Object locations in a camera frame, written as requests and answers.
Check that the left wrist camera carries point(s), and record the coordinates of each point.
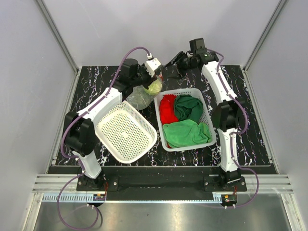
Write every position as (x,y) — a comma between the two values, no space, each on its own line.
(152,64)

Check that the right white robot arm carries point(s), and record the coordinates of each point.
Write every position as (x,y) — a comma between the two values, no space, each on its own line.
(229,110)

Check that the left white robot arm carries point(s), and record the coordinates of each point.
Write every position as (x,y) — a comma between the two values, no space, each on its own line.
(79,128)

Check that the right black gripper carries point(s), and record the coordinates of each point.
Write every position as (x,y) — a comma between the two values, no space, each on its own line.
(180,56)

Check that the light green towel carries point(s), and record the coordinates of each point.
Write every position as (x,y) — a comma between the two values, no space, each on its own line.
(186,133)

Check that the empty white perforated basket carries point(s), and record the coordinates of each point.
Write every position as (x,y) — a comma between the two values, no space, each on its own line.
(126,134)

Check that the dark green cloth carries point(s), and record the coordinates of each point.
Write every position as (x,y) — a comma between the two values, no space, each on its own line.
(188,107)

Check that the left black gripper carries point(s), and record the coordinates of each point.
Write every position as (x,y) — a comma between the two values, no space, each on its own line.
(150,79)

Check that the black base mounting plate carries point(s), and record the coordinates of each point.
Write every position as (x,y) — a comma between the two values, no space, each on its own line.
(113,183)

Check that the red cloth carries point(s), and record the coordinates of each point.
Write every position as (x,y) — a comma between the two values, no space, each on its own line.
(166,109)

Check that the green fake cabbage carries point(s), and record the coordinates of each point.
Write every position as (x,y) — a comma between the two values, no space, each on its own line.
(154,88)

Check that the white slotted cable duct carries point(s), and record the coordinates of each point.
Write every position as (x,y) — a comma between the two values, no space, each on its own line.
(73,197)

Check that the clear zip top bag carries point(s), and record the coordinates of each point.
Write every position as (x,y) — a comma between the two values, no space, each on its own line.
(139,99)

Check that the white basket with cloths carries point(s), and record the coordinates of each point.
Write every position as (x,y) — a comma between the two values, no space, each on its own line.
(205,118)

